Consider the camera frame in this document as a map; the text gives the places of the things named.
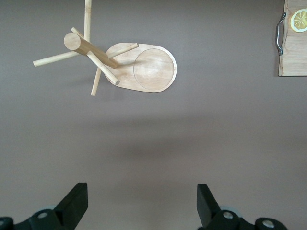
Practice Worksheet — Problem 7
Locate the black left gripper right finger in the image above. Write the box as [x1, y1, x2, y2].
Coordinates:
[197, 184, 288, 230]

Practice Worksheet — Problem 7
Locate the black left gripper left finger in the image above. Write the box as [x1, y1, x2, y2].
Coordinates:
[0, 182, 89, 230]

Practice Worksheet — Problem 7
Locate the wooden mug rack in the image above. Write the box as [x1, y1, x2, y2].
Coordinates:
[33, 0, 177, 96]

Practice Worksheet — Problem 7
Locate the bamboo cutting board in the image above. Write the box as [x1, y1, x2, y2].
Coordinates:
[278, 0, 307, 77]

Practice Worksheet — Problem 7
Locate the lemon slice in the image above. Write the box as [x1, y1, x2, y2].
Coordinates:
[290, 9, 307, 33]

